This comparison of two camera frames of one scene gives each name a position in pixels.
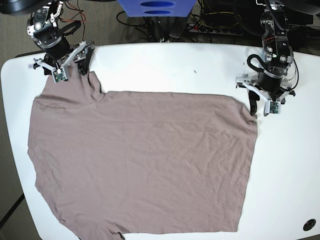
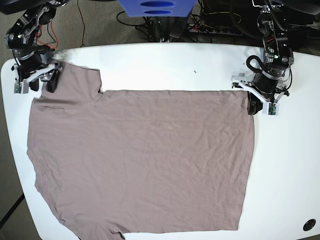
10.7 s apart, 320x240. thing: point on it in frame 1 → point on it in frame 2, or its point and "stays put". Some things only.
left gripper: [59, 55] → [33, 67]
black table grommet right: [309, 225] stays put
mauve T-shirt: [119, 163] stays put
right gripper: [272, 87] stays put
